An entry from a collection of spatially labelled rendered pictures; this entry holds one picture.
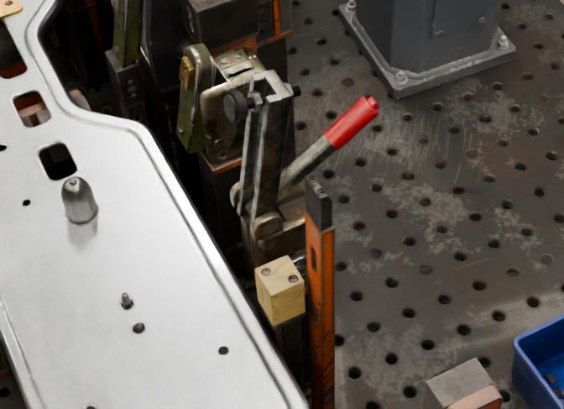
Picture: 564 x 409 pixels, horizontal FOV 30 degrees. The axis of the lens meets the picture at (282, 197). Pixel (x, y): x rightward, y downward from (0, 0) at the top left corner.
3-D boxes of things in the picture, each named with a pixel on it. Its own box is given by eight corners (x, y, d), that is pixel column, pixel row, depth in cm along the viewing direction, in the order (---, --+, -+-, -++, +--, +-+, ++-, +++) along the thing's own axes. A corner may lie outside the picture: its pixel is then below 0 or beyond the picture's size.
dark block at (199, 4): (212, 223, 143) (176, -18, 110) (258, 204, 145) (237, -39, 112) (228, 250, 140) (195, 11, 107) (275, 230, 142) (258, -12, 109)
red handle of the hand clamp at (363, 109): (233, 194, 99) (358, 81, 96) (246, 201, 101) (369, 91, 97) (253, 226, 97) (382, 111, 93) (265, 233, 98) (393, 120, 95)
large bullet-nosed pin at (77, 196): (65, 215, 109) (52, 175, 104) (94, 204, 110) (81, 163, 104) (75, 237, 107) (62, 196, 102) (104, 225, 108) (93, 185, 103)
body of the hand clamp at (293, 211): (255, 375, 128) (234, 197, 101) (305, 353, 130) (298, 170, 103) (277, 415, 125) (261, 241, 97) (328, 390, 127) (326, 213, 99)
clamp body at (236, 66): (195, 261, 140) (159, 58, 110) (274, 228, 142) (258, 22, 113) (225, 313, 134) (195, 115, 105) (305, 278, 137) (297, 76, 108)
